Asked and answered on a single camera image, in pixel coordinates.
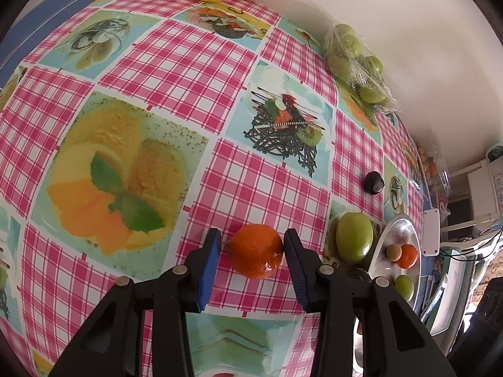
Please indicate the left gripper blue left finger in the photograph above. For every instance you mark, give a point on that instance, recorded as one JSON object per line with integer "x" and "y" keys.
{"x": 202, "y": 266}

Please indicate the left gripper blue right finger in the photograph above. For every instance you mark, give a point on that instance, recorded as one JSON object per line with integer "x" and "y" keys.
{"x": 303, "y": 265}

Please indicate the dark plum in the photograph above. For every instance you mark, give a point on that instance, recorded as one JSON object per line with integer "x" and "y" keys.
{"x": 373, "y": 183}
{"x": 359, "y": 274}

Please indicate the orange tangerine with stem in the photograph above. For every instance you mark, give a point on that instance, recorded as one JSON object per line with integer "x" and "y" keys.
{"x": 255, "y": 251}

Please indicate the green mango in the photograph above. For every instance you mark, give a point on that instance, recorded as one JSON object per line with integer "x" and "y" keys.
{"x": 405, "y": 287}
{"x": 354, "y": 237}

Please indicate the bag of green fruits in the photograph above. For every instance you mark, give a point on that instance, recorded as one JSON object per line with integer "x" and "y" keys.
{"x": 355, "y": 66}

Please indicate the brown longan far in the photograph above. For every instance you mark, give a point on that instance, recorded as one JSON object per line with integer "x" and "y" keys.
{"x": 393, "y": 252}

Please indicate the round metal plate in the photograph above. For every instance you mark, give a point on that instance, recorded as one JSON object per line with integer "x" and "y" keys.
{"x": 399, "y": 230}

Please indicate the green mango in plate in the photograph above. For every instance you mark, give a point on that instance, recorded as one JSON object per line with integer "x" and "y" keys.
{"x": 405, "y": 287}

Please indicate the orange tangerine far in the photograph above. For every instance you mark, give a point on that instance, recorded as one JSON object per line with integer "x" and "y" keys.
{"x": 409, "y": 256}

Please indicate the white rectangular box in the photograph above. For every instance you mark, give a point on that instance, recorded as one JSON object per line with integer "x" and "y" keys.
{"x": 431, "y": 234}

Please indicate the pink checkered tablecloth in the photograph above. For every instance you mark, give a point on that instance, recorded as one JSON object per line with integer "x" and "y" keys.
{"x": 137, "y": 125}

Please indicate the clear box of longans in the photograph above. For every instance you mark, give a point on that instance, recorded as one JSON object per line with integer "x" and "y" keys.
{"x": 434, "y": 164}

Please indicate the white chair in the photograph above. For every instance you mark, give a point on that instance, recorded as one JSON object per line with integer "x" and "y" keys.
{"x": 475, "y": 202}

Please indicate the blue tablecloth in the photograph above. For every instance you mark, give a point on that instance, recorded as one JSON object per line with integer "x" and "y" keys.
{"x": 32, "y": 29}

